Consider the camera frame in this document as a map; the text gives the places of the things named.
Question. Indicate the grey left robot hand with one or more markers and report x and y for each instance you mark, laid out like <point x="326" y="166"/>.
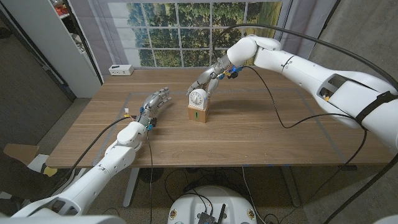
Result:
<point x="154" y="102"/>

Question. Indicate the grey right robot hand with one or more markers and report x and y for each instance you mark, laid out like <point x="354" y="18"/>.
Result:
<point x="214" y="70"/>

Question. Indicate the white kitchen timer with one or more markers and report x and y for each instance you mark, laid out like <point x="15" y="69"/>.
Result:
<point x="197" y="100"/>

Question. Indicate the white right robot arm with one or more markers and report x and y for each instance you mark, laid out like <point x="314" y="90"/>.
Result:
<point x="311" y="74"/>

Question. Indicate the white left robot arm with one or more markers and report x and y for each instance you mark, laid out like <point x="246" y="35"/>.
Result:
<point x="93" y="177"/>

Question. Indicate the small wooden box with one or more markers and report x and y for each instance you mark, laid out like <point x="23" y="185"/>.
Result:
<point x="197" y="115"/>

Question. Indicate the brown cardboard sheet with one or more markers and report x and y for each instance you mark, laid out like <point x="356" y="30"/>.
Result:
<point x="21" y="153"/>

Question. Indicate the white power strip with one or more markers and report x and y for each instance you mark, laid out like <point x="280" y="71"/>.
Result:
<point x="121" y="70"/>

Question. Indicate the printed window backdrop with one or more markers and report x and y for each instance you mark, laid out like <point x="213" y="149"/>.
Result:
<point x="164" y="37"/>

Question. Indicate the white table leg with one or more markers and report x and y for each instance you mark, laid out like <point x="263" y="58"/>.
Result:
<point x="130" y="186"/>
<point x="292" y="186"/>

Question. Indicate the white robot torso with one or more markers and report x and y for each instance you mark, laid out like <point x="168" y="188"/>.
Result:
<point x="192" y="205"/>

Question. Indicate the yellow paper scrap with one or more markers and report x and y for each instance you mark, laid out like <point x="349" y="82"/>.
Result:
<point x="49" y="171"/>

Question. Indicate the white cabinet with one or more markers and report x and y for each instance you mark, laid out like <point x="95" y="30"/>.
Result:
<point x="46" y="37"/>

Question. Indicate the black module with antenna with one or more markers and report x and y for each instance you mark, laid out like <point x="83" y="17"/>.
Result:
<point x="206" y="217"/>

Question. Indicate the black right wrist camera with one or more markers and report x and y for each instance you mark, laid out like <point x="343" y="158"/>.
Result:
<point x="233" y="74"/>

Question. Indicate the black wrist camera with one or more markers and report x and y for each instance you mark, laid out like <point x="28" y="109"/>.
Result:
<point x="233" y="74"/>
<point x="153" y="122"/>

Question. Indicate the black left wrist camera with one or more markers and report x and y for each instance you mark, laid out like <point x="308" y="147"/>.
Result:
<point x="153" y="122"/>

